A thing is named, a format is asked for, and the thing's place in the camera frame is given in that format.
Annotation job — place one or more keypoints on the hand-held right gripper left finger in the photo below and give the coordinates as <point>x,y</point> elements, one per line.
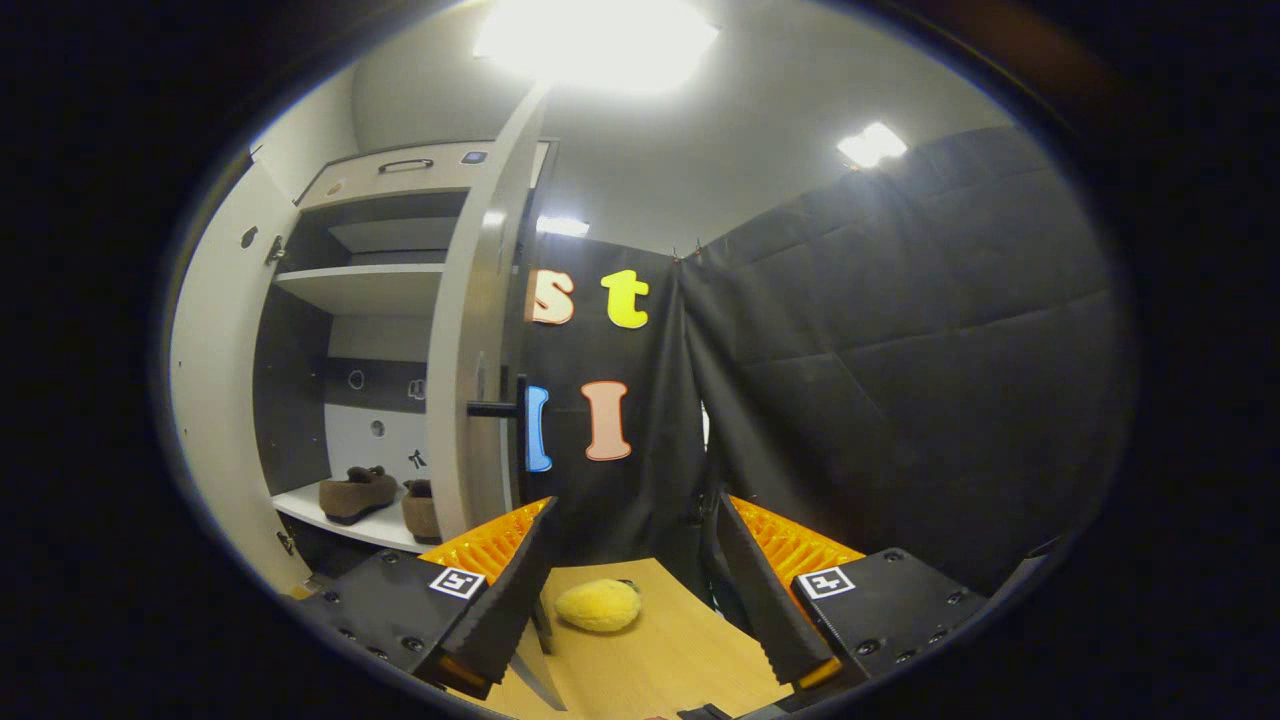
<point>510,610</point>

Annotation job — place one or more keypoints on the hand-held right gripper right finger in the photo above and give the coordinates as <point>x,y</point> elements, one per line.
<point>760,600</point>

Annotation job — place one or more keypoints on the brown fuzzy shoe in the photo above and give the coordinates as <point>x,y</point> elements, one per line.
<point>420,510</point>
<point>355,495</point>

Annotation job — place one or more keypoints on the grey cabinet door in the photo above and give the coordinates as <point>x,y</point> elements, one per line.
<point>470,330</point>
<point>215,380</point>

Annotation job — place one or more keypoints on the grey shoe cabinet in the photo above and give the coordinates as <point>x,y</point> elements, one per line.
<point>370,290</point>

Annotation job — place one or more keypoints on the yellow plush toy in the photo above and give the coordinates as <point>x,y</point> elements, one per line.
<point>598,605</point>

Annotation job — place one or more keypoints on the black backdrop cloth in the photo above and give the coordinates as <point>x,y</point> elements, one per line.
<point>900,380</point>

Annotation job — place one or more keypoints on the small ceiling light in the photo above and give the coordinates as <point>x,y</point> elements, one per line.
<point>872,145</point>
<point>562,227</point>

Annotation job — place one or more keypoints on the long ceiling light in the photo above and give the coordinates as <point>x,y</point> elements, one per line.
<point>595,45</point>

